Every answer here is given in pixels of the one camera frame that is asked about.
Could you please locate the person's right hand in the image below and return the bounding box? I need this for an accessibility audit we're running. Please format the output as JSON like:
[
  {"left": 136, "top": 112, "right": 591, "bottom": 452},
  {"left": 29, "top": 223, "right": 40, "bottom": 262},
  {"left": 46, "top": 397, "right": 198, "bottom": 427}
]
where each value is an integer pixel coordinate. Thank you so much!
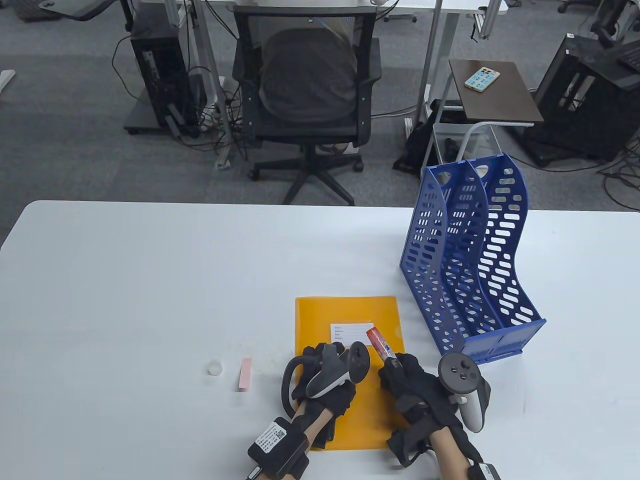
[{"left": 377, "top": 353, "right": 466, "bottom": 441}]

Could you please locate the person's left hand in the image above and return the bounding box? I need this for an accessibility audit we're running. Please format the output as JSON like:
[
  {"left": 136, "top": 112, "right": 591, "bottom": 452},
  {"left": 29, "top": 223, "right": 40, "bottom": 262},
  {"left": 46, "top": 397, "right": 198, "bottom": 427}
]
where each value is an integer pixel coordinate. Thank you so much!
[{"left": 291, "top": 342, "right": 357, "bottom": 437}]

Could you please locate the red glue stick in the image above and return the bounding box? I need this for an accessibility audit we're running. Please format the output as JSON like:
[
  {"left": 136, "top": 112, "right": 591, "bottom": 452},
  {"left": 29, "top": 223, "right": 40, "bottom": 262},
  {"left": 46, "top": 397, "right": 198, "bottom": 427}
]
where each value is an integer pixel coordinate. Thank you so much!
[{"left": 366, "top": 327, "right": 398, "bottom": 363}]

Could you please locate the orange L-shaped folder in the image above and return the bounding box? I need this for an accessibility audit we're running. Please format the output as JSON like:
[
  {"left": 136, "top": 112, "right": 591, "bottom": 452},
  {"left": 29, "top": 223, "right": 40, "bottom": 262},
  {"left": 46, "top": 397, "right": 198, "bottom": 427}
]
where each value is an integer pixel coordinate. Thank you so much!
[{"left": 294, "top": 296, "right": 412, "bottom": 452}]

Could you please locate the person's right forearm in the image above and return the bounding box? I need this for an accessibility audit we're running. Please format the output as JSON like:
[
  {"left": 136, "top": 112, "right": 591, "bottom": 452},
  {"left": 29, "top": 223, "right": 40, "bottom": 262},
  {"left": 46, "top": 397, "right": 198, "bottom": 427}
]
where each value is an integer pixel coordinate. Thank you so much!
[{"left": 387, "top": 425, "right": 486, "bottom": 480}]

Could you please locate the person's left forearm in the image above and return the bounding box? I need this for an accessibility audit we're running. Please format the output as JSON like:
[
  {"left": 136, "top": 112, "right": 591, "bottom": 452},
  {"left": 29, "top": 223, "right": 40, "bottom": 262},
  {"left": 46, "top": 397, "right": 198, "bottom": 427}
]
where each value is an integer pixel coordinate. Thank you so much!
[{"left": 295, "top": 407, "right": 341, "bottom": 451}]

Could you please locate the black right hand controller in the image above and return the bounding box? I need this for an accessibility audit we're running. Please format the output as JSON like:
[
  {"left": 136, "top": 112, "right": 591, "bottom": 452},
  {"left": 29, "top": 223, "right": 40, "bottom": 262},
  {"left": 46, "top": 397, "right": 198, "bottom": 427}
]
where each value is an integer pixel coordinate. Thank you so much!
[{"left": 438, "top": 353, "right": 492, "bottom": 434}]

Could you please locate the blue plastic file rack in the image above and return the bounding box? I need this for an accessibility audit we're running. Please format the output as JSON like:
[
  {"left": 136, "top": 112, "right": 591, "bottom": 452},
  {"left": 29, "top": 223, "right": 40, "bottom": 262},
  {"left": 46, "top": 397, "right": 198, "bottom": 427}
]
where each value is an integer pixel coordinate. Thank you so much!
[{"left": 399, "top": 153, "right": 547, "bottom": 373}]

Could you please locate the white paper label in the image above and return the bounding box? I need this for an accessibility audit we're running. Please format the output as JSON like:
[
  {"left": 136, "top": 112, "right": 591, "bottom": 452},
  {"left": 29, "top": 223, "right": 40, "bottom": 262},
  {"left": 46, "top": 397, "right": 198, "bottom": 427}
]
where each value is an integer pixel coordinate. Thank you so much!
[{"left": 330, "top": 323, "right": 377, "bottom": 346}]

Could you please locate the black bag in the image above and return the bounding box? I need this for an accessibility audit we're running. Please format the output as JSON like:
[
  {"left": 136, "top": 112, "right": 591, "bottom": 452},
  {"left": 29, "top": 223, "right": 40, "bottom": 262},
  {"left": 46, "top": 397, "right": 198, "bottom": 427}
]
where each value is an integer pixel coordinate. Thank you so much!
[{"left": 392, "top": 99, "right": 467, "bottom": 176}]

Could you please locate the translucent white storage bin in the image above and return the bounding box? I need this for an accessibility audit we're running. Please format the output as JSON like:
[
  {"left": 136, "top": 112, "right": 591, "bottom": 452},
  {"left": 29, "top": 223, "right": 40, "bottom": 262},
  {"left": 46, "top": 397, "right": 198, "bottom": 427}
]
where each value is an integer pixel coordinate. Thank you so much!
[{"left": 432, "top": 121, "right": 503, "bottom": 166}]

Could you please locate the black mesh office chair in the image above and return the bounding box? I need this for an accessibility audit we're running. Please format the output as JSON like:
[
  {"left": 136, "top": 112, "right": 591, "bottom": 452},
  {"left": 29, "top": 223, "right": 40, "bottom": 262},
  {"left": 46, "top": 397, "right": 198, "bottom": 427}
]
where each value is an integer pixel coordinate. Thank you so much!
[{"left": 232, "top": 6, "right": 383, "bottom": 206}]

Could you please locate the brown side table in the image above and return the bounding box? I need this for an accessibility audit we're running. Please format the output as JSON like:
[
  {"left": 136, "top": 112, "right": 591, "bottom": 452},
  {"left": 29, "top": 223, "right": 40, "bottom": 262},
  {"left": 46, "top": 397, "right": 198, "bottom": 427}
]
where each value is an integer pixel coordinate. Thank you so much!
[{"left": 422, "top": 59, "right": 545, "bottom": 173}]

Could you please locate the light remote control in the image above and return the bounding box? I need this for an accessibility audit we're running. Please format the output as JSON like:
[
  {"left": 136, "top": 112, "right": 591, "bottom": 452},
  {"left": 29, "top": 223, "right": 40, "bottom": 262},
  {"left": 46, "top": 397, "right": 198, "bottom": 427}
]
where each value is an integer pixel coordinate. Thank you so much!
[{"left": 464, "top": 67, "right": 501, "bottom": 93}]

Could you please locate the white background desk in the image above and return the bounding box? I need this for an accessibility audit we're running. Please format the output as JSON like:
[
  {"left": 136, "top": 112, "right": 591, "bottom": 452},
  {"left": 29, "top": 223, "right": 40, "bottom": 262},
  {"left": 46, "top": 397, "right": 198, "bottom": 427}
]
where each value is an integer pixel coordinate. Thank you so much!
[{"left": 372, "top": 0, "right": 508, "bottom": 151}]

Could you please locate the black equipment cart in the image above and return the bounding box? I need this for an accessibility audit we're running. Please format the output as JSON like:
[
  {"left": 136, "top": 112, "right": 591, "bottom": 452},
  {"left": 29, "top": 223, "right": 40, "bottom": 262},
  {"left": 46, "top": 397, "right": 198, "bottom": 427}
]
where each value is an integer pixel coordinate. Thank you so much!
[{"left": 520, "top": 32, "right": 640, "bottom": 168}]

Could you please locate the black computer tower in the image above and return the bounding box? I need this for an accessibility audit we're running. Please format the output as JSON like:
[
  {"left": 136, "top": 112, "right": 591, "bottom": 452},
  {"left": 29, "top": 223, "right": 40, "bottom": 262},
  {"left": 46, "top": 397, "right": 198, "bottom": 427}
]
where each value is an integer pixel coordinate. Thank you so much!
[{"left": 129, "top": 22, "right": 207, "bottom": 137}]

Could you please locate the dark keyboard tray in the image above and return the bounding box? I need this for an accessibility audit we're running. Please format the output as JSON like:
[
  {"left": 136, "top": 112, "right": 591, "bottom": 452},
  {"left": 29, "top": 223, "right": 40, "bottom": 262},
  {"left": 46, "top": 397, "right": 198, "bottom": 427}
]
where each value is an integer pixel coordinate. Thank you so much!
[{"left": 37, "top": 0, "right": 121, "bottom": 22}]

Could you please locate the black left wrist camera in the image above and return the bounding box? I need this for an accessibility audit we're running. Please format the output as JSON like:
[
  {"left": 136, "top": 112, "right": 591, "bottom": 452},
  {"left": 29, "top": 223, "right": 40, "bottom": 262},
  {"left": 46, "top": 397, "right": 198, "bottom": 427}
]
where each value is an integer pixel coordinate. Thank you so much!
[{"left": 247, "top": 417, "right": 311, "bottom": 480}]

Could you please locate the grey metal desk frame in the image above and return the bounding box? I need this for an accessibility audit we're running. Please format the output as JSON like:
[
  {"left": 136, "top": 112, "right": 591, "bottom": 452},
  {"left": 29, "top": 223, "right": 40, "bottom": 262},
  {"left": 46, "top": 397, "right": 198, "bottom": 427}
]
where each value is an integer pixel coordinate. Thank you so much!
[{"left": 165, "top": 0, "right": 237, "bottom": 170}]

